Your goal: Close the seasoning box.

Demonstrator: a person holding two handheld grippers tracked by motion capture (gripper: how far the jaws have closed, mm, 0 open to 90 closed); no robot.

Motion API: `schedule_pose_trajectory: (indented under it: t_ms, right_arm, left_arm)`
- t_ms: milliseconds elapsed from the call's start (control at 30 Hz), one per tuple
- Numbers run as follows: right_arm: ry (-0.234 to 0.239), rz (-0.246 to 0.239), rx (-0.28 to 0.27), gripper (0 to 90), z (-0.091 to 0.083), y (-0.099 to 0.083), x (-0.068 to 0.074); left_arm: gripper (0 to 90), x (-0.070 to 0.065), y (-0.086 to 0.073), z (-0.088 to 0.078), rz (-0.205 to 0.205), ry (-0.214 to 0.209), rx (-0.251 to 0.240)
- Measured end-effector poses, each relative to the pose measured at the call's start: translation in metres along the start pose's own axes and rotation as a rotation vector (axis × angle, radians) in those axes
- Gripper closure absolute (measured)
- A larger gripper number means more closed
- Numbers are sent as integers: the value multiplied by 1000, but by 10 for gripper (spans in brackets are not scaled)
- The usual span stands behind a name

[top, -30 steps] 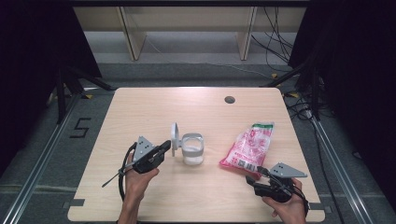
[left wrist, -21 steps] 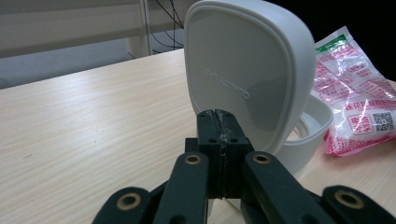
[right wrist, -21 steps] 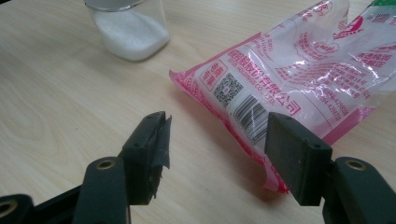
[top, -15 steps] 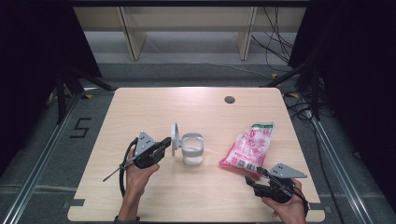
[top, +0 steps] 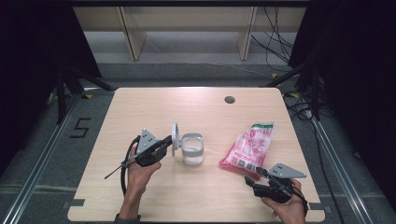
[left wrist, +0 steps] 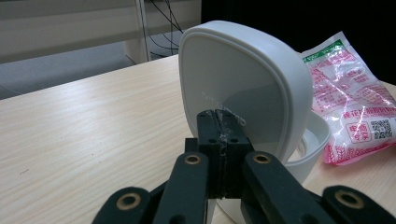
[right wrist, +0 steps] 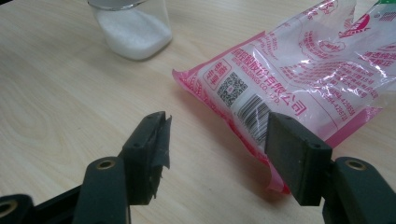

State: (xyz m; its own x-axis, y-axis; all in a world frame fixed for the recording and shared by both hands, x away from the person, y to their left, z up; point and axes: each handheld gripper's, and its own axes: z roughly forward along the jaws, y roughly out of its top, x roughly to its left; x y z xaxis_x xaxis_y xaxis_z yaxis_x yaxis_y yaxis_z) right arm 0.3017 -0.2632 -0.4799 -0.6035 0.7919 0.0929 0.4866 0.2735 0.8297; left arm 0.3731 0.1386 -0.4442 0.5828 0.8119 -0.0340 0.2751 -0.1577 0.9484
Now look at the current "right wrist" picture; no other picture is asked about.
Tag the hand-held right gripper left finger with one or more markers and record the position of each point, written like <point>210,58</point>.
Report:
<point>146,155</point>

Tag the pink printed sugar bag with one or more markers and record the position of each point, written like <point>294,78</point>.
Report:
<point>311,68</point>

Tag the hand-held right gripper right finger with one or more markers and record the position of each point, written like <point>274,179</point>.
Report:
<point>295,155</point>

